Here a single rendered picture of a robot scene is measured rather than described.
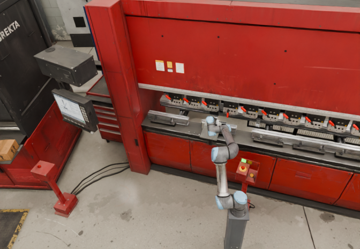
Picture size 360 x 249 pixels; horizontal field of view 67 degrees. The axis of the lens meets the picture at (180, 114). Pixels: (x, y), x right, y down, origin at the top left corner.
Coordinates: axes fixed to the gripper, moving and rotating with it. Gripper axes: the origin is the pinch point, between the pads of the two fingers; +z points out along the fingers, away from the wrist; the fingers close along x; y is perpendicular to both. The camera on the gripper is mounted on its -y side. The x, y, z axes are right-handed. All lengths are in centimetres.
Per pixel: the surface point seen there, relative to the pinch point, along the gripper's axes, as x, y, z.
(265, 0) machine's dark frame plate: -34, 97, -87
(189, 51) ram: 26, 58, -61
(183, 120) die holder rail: 36.6, 0.2, 8.7
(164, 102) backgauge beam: 70, 20, 24
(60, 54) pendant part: 131, 28, -99
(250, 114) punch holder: -37.1, 16.4, -13.4
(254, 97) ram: -38, 31, -30
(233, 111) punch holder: -19.7, 17.2, -14.3
